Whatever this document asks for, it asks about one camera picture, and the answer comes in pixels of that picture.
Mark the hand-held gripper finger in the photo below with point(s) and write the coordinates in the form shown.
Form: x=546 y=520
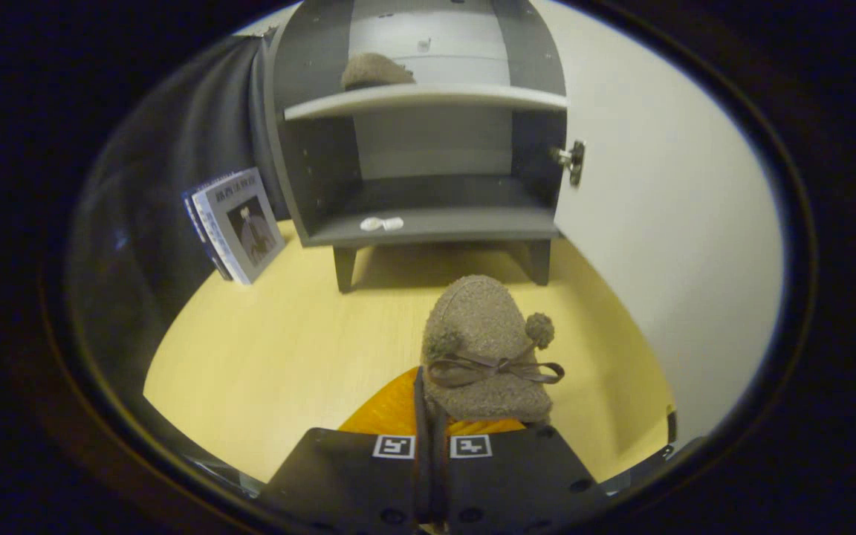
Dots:
x=441 y=475
x=423 y=475

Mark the brown fuzzy shoe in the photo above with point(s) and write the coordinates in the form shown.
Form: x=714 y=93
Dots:
x=372 y=70
x=480 y=319

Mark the grey shoe cabinet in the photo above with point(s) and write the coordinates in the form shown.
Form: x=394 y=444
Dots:
x=324 y=171

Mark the white shoe cabinet door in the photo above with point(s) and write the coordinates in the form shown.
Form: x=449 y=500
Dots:
x=658 y=223

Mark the metal door hinge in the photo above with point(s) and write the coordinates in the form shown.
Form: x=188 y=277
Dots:
x=573 y=160

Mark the black backdrop cloth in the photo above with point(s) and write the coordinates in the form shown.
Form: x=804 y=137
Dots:
x=146 y=186

